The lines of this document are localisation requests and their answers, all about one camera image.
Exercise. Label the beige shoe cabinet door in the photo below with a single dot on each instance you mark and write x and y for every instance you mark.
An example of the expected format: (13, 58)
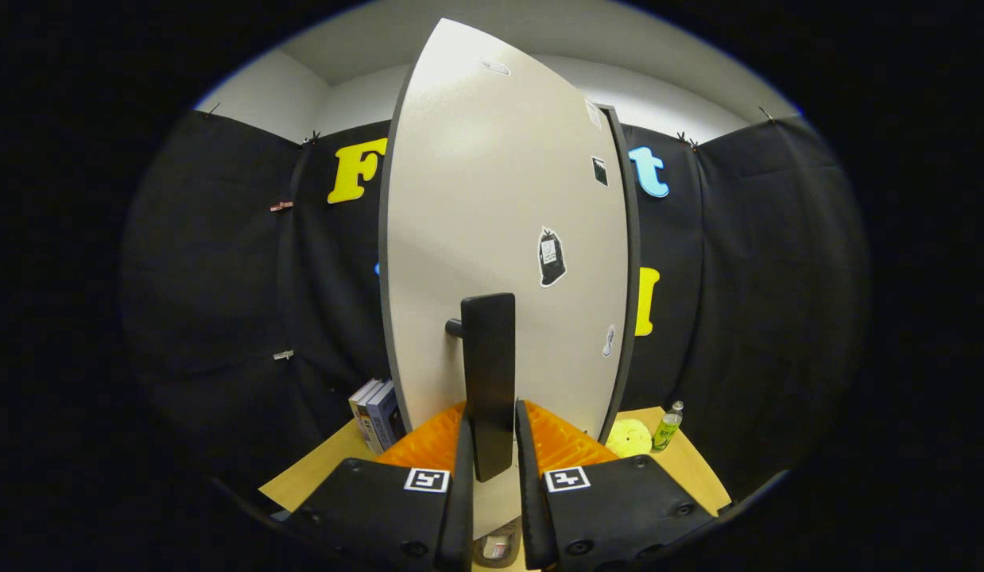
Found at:
(476, 199)

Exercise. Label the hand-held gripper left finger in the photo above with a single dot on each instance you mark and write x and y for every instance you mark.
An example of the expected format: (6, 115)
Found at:
(462, 508)

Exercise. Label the grey shoe cabinet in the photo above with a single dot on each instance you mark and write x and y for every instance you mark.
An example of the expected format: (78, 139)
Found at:
(634, 262)

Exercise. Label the black backdrop cloth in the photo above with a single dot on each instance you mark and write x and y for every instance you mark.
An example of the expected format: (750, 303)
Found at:
(206, 278)

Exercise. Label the green drink bottle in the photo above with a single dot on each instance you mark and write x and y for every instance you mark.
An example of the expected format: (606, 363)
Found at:
(667, 433)

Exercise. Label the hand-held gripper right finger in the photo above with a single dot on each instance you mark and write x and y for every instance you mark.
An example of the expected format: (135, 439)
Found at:
(532, 516)

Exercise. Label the brown fuzzy shoe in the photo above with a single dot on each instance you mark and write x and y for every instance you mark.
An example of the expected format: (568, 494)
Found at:
(496, 548)

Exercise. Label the red clip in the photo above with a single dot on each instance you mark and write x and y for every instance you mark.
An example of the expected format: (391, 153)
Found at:
(282, 206)

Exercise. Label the yellow pineapple plush toy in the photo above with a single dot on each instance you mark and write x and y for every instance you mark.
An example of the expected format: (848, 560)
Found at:
(629, 438)

